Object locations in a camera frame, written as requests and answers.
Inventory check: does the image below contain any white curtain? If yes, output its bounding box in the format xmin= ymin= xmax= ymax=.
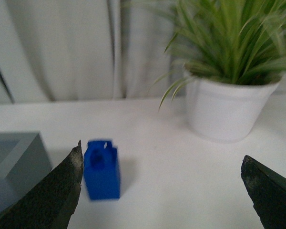
xmin=0 ymin=0 xmax=182 ymax=104

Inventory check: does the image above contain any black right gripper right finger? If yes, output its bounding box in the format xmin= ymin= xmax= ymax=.
xmin=241 ymin=155 xmax=286 ymax=229

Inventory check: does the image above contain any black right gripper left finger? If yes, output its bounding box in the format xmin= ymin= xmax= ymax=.
xmin=0 ymin=143 xmax=83 ymax=229

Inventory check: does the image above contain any gray square base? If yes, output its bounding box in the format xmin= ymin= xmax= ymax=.
xmin=0 ymin=132 xmax=52 ymax=212

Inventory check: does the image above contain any green leafy plant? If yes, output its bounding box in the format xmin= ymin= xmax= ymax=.
xmin=128 ymin=0 xmax=286 ymax=110

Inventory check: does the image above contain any blue plastic block part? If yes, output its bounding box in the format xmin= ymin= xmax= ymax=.
xmin=83 ymin=140 xmax=121 ymax=200

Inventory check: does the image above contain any white plant pot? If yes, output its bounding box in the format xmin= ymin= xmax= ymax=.
xmin=184 ymin=69 xmax=279 ymax=142

